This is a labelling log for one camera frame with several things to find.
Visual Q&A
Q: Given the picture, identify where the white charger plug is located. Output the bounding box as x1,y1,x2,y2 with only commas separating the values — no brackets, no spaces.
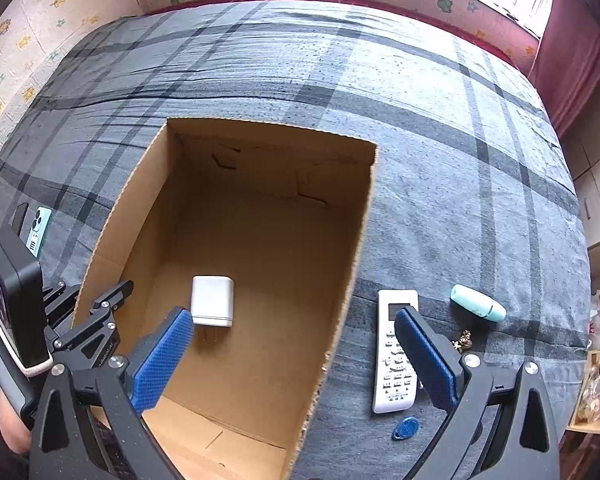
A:
190,275,235,328

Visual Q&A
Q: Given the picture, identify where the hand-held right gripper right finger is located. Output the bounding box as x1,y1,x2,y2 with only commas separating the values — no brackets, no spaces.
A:
394,306,561,480

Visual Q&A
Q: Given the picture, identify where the maroon curtain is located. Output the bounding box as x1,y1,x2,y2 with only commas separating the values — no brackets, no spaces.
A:
527,0,600,138

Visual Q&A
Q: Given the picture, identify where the mint green phone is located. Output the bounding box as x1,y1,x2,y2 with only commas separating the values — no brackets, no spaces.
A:
26,206,52,261

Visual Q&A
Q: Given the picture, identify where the person's left forearm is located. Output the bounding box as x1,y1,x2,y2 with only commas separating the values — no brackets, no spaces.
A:
0,392,33,453

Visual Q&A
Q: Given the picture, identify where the clear plastic bag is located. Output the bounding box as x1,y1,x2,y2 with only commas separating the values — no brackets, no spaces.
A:
587,290,600,348

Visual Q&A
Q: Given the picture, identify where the mint green tube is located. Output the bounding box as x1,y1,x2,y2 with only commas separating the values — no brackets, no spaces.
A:
450,284,507,322

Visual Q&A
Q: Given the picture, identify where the wooden shelf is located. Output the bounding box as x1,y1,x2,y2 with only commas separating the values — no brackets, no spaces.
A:
567,347,600,433

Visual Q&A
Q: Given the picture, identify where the beige cabinet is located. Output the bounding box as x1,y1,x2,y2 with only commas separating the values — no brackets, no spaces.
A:
560,125,600,252

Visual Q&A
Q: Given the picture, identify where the white remote control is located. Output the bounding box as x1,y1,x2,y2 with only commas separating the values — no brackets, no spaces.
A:
372,289,420,414

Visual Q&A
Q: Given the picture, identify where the cardboard box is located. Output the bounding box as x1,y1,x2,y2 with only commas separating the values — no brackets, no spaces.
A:
72,117,378,480

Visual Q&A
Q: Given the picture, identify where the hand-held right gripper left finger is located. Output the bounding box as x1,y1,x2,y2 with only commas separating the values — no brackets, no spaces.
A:
28,306,196,480

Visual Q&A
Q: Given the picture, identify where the blue key fob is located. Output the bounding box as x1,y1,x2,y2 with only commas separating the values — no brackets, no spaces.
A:
391,417,420,441

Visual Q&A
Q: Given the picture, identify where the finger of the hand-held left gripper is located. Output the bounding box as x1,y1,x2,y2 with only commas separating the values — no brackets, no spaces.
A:
54,280,135,369
41,281,81,332

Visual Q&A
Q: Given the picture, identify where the black flat object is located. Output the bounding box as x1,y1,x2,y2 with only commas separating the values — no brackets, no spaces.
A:
11,203,29,237

